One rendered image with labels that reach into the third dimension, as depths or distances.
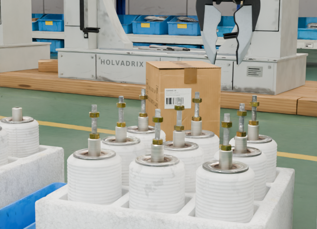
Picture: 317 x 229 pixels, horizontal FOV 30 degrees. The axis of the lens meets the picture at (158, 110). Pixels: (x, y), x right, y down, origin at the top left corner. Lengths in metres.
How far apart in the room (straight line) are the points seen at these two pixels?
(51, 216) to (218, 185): 0.29
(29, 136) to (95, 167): 0.38
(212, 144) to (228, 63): 2.03
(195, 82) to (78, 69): 1.63
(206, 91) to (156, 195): 1.27
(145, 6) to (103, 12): 7.06
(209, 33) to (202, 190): 0.25
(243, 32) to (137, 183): 0.30
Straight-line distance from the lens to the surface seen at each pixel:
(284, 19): 3.22
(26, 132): 1.36
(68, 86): 3.69
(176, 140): 1.10
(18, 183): 1.30
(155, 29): 6.46
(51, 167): 1.39
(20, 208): 1.25
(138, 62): 3.47
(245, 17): 0.93
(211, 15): 0.92
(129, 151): 1.12
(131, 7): 11.00
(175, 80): 2.18
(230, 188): 0.94
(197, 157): 1.09
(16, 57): 4.31
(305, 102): 3.01
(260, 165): 1.06
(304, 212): 1.58
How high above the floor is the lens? 0.50
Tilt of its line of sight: 9 degrees down
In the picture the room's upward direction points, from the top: 1 degrees clockwise
